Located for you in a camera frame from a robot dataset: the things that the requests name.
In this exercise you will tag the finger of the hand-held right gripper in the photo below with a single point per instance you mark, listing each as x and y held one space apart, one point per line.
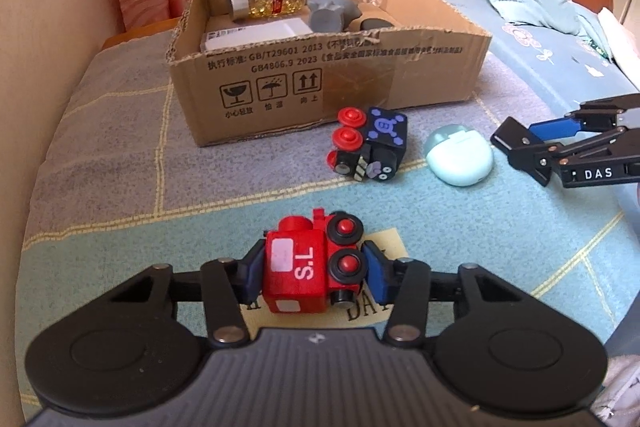
555 128
517 147

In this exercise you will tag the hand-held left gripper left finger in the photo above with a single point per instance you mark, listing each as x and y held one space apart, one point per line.
252 272

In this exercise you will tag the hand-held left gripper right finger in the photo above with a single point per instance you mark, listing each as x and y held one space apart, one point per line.
377 277

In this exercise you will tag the red toy train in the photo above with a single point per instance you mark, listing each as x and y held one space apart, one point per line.
300 267

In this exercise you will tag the brown cardboard box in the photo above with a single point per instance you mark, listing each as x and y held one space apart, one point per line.
280 92

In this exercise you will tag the grey toy figure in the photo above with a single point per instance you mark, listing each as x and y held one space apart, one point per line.
327 14

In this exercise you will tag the mint green earbud case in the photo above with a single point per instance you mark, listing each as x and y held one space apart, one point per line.
457 157

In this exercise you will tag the blue floral bedsheet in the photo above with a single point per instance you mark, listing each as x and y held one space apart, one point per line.
550 62

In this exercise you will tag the white folded cloth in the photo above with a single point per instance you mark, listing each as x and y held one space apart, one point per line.
622 42

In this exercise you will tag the black toy train blue block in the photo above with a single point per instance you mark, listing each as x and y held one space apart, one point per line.
385 132

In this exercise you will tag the grey blue checked blanket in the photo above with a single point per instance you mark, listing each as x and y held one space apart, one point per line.
125 167

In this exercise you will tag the white clothing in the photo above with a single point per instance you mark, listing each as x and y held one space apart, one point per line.
622 387

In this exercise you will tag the flat white box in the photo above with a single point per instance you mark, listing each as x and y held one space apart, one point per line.
260 34

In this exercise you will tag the orange wooden bed rail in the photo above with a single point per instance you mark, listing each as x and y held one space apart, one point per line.
135 34

